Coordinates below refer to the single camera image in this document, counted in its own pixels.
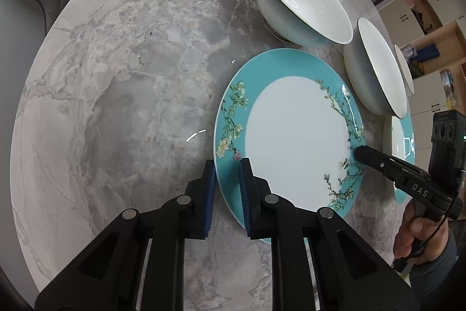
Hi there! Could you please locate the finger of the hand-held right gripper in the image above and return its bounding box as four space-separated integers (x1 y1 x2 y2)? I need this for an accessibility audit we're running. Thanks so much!
354 145 403 186

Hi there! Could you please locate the person's right forearm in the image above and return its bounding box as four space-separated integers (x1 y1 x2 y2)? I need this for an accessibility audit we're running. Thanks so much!
402 229 460 291

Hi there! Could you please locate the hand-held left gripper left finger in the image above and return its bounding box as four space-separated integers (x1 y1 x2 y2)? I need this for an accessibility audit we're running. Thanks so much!
34 160 219 311

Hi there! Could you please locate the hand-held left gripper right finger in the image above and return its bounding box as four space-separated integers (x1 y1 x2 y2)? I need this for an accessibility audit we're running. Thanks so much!
237 158 412 311

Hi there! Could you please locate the person's right hand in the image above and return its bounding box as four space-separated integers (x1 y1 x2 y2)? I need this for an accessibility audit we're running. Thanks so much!
393 200 456 262

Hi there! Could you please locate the white storage cabinet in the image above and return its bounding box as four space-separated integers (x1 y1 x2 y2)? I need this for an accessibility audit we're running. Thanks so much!
375 0 466 126

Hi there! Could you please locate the dark-rimmed white bowl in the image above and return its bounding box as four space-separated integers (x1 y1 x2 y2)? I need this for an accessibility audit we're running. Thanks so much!
343 17 408 119
393 43 416 96

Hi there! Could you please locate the teal floral plate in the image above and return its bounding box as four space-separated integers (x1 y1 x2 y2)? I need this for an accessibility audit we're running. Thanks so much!
213 48 366 245
382 114 416 204

